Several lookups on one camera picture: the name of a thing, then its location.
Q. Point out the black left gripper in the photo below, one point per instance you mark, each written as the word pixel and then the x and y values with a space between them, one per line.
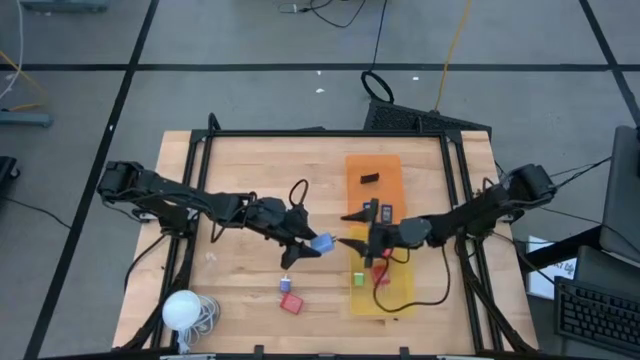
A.
pixel 272 220

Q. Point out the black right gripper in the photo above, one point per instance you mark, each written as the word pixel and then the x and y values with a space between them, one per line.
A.
pixel 400 235

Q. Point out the lavender multi-port charger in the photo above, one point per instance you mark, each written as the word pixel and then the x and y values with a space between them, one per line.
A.
pixel 323 244

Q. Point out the dark purple holder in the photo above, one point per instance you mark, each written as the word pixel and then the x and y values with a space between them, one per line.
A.
pixel 386 213

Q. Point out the pinkish red cube charger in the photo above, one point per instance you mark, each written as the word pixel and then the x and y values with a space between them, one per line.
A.
pixel 387 253

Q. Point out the green cube charger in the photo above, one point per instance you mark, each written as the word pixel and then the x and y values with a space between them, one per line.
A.
pixel 358 279

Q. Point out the red rectangular charger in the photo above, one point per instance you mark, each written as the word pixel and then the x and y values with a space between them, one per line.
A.
pixel 380 275

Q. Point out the small lavender plug adapter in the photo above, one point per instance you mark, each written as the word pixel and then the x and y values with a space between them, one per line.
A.
pixel 285 285

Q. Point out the black rectangular holder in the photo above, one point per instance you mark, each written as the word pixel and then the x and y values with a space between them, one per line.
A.
pixel 370 178

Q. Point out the red four-port charger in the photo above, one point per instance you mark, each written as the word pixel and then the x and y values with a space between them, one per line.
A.
pixel 291 303

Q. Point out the white round power adapter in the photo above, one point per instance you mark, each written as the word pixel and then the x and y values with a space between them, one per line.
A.
pixel 181 310

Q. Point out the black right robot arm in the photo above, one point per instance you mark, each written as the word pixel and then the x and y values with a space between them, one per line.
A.
pixel 480 210

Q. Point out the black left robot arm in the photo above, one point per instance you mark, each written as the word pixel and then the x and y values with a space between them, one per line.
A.
pixel 165 192

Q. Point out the orange translucent tray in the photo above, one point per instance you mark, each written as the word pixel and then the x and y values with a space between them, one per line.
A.
pixel 375 192

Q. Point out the yellow translucent tray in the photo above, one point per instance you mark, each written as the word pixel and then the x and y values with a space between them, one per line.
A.
pixel 395 295

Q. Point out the black perforated panel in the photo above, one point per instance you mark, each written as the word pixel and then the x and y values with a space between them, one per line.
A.
pixel 425 120

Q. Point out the white paper sheet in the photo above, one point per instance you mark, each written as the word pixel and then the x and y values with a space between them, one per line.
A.
pixel 542 280

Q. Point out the black desk bar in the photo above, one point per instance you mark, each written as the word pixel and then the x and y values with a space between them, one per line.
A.
pixel 560 248

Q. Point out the black keyboard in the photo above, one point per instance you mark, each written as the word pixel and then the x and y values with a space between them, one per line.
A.
pixel 600 315

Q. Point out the grey monitor back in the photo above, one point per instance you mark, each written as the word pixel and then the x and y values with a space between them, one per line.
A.
pixel 620 195

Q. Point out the grey-blue floor base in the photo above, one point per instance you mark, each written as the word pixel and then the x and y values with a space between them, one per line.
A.
pixel 25 119

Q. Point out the black aluminium table frame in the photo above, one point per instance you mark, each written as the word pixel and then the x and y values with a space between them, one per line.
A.
pixel 325 133

